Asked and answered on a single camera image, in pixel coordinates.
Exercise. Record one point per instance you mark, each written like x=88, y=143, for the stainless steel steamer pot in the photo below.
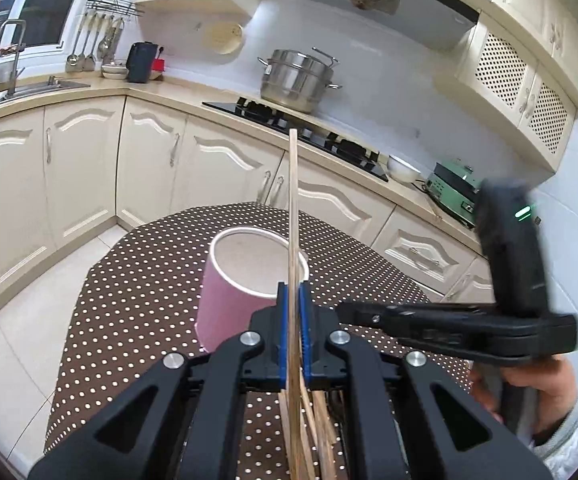
x=297, y=80

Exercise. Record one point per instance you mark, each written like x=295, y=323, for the pink utensil holder cup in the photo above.
x=245, y=264

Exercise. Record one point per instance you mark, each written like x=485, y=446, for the green electric cooker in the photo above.
x=453, y=187

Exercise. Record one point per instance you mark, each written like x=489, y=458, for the black electric kettle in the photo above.
x=139, y=61

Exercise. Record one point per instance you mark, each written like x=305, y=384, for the red bowl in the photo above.
x=157, y=68

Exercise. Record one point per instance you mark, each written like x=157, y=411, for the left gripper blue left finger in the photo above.
x=282, y=334

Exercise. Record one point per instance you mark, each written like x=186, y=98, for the black gas stove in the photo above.
x=325, y=140

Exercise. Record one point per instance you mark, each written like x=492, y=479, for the stainless steel sink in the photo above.
x=52, y=84

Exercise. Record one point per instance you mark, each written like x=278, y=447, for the white ceramic bowl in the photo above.
x=402, y=171

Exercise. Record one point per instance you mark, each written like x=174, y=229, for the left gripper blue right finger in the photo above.
x=305, y=306

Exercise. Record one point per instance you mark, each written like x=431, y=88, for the hanging utensil rack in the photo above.
x=98, y=33

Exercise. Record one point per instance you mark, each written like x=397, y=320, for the brown polka dot tablecloth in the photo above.
x=149, y=296

